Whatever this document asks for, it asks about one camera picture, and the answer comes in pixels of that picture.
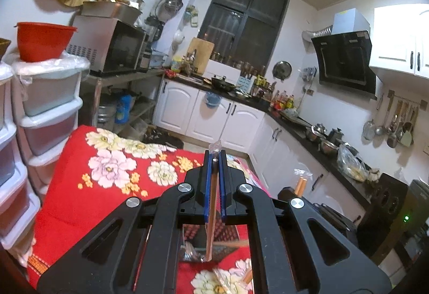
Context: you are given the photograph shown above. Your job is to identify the red floral tablecloth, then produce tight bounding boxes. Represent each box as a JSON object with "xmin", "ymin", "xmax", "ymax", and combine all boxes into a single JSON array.
[{"xmin": 27, "ymin": 125, "xmax": 279, "ymax": 294}]

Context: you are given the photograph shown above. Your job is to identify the metal baking tray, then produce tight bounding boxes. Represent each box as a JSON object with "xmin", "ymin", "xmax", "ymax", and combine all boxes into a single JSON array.
[{"xmin": 80, "ymin": 1, "xmax": 143, "ymax": 25}]

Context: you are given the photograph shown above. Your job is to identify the blue hanging bowl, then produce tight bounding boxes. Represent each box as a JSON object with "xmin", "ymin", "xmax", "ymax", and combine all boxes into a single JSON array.
[{"xmin": 205, "ymin": 91, "xmax": 222, "ymax": 109}]

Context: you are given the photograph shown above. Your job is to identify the red plastic basin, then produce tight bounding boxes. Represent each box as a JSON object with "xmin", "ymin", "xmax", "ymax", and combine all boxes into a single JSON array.
[{"xmin": 14, "ymin": 22, "xmax": 78, "ymax": 63}]

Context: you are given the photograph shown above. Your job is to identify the grey appliance with green light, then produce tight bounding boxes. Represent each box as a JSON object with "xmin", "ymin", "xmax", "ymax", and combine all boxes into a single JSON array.
[{"xmin": 399, "ymin": 180, "xmax": 429, "ymax": 248}]

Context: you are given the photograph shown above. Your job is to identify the rectangular wooden cutting board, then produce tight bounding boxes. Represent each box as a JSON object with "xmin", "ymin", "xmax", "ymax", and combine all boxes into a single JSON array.
[{"xmin": 185, "ymin": 38, "xmax": 215, "ymax": 75}]

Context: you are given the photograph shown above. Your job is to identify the woven wicker basket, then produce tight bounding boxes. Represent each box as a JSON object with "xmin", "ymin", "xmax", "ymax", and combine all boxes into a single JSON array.
[{"xmin": 0, "ymin": 38, "xmax": 12, "ymax": 62}]

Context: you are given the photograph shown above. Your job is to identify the black blender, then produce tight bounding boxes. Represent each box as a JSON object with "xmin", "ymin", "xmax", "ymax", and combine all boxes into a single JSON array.
[{"xmin": 144, "ymin": 15, "xmax": 165, "ymax": 43}]

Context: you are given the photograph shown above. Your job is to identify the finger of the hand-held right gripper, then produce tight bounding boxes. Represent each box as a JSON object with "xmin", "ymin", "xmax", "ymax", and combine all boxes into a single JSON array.
[{"xmin": 278, "ymin": 186, "xmax": 297, "ymax": 202}]

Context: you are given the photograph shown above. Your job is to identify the round metal pan lid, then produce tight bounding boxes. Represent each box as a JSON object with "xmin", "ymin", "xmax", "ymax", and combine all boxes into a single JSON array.
[{"xmin": 272, "ymin": 60, "xmax": 292, "ymax": 80}]

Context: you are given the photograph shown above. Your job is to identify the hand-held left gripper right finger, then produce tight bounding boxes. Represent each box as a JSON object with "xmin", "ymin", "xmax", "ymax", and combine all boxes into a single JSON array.
[{"xmin": 216, "ymin": 151, "xmax": 393, "ymax": 294}]

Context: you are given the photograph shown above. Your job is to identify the metal shelf rack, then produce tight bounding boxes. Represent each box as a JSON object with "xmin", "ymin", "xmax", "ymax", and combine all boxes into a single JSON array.
[{"xmin": 80, "ymin": 69, "xmax": 166, "ymax": 137}]

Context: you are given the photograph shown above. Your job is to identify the blue knife block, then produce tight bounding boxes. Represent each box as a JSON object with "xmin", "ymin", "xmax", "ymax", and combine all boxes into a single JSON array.
[{"xmin": 237, "ymin": 76, "xmax": 255, "ymax": 92}]

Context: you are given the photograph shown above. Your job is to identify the white plastic drawer tower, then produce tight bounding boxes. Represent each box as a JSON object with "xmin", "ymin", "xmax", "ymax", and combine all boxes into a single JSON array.
[
  {"xmin": 12, "ymin": 54, "xmax": 91, "ymax": 194},
  {"xmin": 0, "ymin": 61, "xmax": 42, "ymax": 251}
]

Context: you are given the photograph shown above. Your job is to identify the white wall cabinet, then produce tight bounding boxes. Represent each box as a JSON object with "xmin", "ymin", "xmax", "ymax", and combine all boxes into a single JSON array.
[{"xmin": 369, "ymin": 3, "xmax": 429, "ymax": 80}]

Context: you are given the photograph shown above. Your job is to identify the black speaker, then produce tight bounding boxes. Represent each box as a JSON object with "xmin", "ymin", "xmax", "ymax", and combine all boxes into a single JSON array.
[{"xmin": 357, "ymin": 173, "xmax": 409, "ymax": 258}]

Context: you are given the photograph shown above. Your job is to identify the hanging metal colander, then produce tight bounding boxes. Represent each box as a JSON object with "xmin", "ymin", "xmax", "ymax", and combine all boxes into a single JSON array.
[{"xmin": 157, "ymin": 0, "xmax": 184, "ymax": 18}]

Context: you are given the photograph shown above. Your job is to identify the black range hood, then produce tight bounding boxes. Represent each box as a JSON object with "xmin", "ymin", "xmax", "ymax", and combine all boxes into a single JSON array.
[{"xmin": 311, "ymin": 8, "xmax": 378, "ymax": 95}]

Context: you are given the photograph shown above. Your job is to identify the silver microwave oven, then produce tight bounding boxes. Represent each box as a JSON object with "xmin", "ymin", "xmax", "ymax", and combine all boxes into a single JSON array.
[{"xmin": 65, "ymin": 15, "xmax": 150, "ymax": 77}]

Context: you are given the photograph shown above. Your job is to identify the group of metal pots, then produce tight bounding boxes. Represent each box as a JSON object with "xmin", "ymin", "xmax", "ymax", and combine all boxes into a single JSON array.
[{"xmin": 306, "ymin": 124, "xmax": 344, "ymax": 154}]

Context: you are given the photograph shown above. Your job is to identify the row of sauce bottles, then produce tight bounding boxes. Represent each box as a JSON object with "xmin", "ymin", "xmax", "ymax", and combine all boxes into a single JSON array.
[{"xmin": 268, "ymin": 90, "xmax": 297, "ymax": 110}]

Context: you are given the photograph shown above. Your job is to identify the blue packet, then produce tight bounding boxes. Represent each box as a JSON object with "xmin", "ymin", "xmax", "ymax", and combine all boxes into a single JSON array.
[{"xmin": 114, "ymin": 95, "xmax": 133, "ymax": 124}]

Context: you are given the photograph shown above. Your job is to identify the black wok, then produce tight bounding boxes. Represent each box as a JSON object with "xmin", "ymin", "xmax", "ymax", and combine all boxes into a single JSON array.
[{"xmin": 203, "ymin": 75, "xmax": 237, "ymax": 92}]

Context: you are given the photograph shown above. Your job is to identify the clear plastic bag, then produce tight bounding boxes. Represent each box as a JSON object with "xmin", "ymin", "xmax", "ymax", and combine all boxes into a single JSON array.
[{"xmin": 337, "ymin": 145, "xmax": 369, "ymax": 182}]

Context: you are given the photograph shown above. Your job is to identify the dark framed window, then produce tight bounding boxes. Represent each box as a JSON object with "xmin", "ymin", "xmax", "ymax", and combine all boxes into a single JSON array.
[{"xmin": 198, "ymin": 0, "xmax": 290, "ymax": 73}]

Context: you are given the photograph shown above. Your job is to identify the hanging kitchen utensils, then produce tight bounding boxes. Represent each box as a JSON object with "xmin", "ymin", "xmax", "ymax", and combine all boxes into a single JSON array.
[{"xmin": 362, "ymin": 93, "xmax": 419, "ymax": 149}]

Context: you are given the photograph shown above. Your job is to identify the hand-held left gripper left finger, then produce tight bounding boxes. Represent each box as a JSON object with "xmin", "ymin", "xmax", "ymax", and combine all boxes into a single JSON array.
[{"xmin": 37, "ymin": 150, "xmax": 215, "ymax": 294}]

